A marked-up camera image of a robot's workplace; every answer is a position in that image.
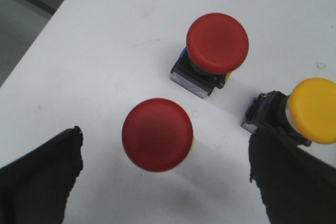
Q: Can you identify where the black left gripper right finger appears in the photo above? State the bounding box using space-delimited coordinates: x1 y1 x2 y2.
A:
248 129 335 223

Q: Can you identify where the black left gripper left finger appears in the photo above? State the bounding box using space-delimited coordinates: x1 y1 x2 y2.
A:
1 126 83 223

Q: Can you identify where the red mushroom push button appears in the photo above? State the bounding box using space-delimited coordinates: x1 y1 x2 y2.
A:
122 98 194 172
170 13 249 99

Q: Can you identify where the yellow mushroom push button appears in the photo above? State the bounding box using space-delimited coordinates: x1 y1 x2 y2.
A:
241 78 335 146

